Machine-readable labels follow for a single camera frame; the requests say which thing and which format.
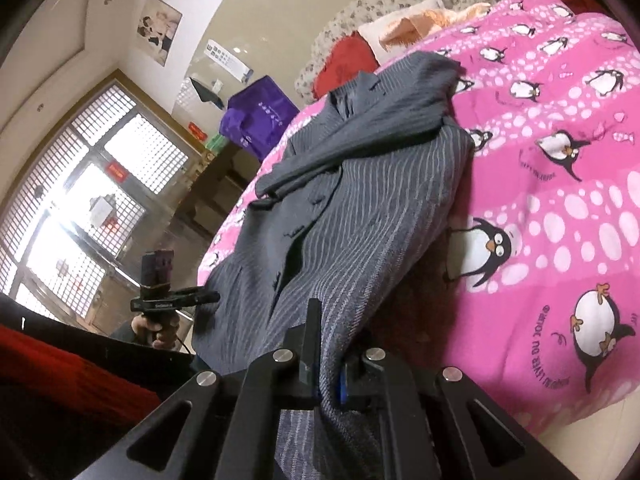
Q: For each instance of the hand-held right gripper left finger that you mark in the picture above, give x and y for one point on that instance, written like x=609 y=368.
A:
x=311 y=350

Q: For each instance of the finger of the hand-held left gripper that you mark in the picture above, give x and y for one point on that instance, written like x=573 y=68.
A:
x=197 y=297

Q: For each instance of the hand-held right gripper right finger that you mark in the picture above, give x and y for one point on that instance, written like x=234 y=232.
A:
x=344 y=385

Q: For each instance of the grey striped suit jacket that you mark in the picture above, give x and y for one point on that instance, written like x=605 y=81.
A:
x=350 y=210

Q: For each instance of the person's left forearm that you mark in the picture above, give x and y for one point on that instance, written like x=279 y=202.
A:
x=122 y=332

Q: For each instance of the person's left hand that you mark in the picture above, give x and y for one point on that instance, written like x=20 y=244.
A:
x=152 y=332

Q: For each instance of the lattice window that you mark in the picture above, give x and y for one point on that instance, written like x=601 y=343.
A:
x=75 y=200

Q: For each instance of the red paper sign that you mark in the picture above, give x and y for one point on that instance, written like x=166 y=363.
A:
x=117 y=171

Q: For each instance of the person's dark red clothing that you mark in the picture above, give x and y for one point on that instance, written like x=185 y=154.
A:
x=75 y=385

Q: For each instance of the green plastic basket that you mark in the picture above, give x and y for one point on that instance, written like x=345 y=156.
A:
x=216 y=143

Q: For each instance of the purple tote bag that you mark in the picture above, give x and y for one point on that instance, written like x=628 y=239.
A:
x=260 y=115

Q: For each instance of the dark hanging cloth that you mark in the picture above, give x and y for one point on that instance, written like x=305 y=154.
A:
x=207 y=92

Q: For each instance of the pink penguin print blanket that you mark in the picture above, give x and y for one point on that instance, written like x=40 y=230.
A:
x=550 y=210

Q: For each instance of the red pillow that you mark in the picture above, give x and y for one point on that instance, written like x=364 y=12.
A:
x=347 y=65

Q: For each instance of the white pillow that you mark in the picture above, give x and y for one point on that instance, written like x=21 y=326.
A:
x=390 y=27

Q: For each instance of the peach fringed scarf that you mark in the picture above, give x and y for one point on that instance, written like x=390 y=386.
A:
x=430 y=20

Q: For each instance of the white wall chart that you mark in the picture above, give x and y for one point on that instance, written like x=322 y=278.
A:
x=227 y=60

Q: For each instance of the wall poster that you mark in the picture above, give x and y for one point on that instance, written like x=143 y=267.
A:
x=159 y=30

